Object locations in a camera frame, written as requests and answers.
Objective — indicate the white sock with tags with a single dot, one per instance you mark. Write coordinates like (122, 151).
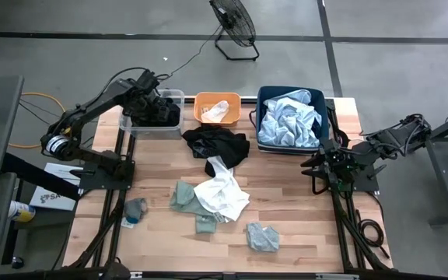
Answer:
(218, 110)

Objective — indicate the white yellow spray can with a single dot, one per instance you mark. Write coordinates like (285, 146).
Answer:
(21, 211)

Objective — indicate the light blue patterned sheet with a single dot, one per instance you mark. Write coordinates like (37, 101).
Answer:
(286, 124)

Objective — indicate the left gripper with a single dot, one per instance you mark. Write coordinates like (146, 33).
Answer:
(154, 109)

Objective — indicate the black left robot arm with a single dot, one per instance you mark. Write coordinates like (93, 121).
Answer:
(92, 109)

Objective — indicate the navy white striped fabric bin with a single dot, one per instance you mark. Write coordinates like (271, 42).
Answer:
(264, 95)

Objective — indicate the white cloth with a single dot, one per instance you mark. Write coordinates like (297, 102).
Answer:
(220, 194)

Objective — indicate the black round knob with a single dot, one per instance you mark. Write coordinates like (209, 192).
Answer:
(18, 262)

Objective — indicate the white box with label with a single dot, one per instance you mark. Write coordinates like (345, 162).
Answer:
(58, 186)

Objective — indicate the light grey sock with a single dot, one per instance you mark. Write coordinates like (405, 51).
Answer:
(263, 237)

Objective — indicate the clear plastic bin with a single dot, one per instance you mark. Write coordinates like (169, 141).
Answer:
(154, 132)

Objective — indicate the blue grey sock with tag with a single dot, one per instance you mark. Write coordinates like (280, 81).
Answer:
(134, 208)

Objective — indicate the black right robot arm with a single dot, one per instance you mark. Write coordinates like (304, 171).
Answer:
(395, 138)

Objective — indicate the plain black garment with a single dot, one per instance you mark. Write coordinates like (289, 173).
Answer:
(224, 148)

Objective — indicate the black floor fan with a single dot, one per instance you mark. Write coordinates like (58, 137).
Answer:
(233, 23)

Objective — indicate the orange plastic bin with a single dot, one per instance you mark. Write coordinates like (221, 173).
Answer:
(232, 103)

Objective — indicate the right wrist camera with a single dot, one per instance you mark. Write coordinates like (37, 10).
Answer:
(328, 145)

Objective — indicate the black aluminium table frame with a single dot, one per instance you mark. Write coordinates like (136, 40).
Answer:
(132, 149)

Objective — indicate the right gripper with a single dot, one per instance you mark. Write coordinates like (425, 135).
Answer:
(338, 167)

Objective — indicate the black metal beam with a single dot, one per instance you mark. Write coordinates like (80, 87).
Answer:
(41, 177)

